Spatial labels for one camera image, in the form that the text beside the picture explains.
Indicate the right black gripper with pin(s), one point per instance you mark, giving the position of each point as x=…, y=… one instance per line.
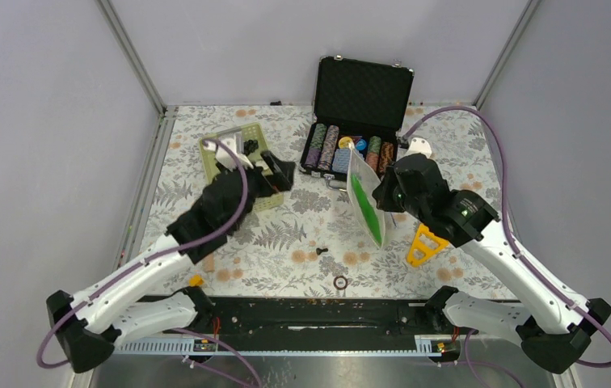
x=381, y=192

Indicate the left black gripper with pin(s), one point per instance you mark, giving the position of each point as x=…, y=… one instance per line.
x=282, y=174

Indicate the clear zip top bag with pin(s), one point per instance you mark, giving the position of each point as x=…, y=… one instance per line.
x=361, y=181

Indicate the long green pepper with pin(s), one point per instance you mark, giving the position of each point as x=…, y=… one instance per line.
x=368, y=212

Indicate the black grape bunch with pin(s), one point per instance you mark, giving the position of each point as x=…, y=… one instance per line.
x=250, y=146

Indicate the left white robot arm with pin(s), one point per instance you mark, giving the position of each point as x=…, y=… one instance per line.
x=90, y=324

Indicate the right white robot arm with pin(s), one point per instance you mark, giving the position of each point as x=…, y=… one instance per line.
x=553, y=325

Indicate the yellow plastic triangle tool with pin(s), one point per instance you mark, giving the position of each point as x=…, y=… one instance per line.
x=424, y=246

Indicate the black poker chip case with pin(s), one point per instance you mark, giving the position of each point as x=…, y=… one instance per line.
x=363, y=100

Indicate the wooden cylinder block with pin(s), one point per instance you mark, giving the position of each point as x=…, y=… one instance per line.
x=208, y=263

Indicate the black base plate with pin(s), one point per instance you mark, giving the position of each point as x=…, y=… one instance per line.
x=317, y=324

